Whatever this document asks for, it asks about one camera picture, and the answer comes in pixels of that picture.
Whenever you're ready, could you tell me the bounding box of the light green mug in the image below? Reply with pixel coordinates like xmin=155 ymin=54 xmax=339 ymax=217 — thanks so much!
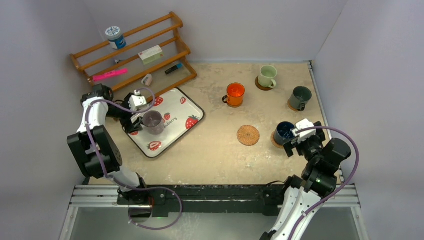
xmin=258 ymin=65 xmax=278 ymax=89

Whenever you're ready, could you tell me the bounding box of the dark green mug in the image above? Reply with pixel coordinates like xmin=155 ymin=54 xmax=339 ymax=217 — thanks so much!
xmin=288 ymin=86 xmax=312 ymax=112

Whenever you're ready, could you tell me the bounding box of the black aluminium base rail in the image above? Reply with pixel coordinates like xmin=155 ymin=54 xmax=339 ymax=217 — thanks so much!
xmin=67 ymin=184 xmax=360 ymax=220

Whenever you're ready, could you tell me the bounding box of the orange mug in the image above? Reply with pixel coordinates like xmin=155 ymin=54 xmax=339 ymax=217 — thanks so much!
xmin=222 ymin=82 xmax=246 ymax=108

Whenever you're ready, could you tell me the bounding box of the black blue marker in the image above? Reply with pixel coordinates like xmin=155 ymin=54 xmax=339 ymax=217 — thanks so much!
xmin=165 ymin=63 xmax=183 ymax=75

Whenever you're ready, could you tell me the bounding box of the dark blue mug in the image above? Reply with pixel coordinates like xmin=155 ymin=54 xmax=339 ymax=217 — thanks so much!
xmin=273 ymin=121 xmax=295 ymax=146

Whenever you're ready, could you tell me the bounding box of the woven rattan round coaster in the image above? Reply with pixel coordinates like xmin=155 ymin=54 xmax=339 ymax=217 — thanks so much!
xmin=236 ymin=125 xmax=260 ymax=146

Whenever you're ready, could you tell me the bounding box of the blue white lidded jar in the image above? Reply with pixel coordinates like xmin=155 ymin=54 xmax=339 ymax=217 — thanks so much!
xmin=105 ymin=26 xmax=127 ymax=50

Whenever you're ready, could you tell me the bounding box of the dark grooved wooden coaster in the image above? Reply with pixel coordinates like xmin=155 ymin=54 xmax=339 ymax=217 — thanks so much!
xmin=255 ymin=76 xmax=273 ymax=91

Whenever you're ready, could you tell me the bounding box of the white strawberry metal tray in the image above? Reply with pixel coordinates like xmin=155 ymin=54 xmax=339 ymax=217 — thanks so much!
xmin=128 ymin=88 xmax=205 ymax=159

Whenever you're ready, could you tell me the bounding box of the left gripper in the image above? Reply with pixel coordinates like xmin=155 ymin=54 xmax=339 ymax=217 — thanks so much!
xmin=105 ymin=93 xmax=143 ymax=133

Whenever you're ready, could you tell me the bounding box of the small white pink object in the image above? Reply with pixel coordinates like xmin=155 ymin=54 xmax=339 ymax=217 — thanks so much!
xmin=141 ymin=74 xmax=153 ymax=87

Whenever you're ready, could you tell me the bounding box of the pink highlighter marker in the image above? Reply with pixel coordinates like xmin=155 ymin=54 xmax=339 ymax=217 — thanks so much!
xmin=92 ymin=68 xmax=128 ymax=82

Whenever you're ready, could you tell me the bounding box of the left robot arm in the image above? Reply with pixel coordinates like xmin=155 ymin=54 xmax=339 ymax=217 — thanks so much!
xmin=67 ymin=84 xmax=152 ymax=205

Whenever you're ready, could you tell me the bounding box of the brown wooden round coaster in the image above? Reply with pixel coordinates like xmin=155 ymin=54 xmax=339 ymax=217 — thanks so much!
xmin=287 ymin=101 xmax=298 ymax=112

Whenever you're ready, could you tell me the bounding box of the white green small box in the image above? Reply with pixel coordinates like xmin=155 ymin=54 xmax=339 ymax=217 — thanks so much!
xmin=138 ymin=45 xmax=164 ymax=65

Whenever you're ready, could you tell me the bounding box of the wooden tiered shelf rack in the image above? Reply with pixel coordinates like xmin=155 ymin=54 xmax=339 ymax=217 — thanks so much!
xmin=69 ymin=11 xmax=198 ymax=95

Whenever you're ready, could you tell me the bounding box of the lilac purple mug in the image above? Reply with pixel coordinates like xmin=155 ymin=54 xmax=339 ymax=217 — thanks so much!
xmin=142 ymin=110 xmax=165 ymax=135

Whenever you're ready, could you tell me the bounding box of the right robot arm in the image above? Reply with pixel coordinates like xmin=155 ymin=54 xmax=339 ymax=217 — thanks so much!
xmin=260 ymin=118 xmax=352 ymax=240

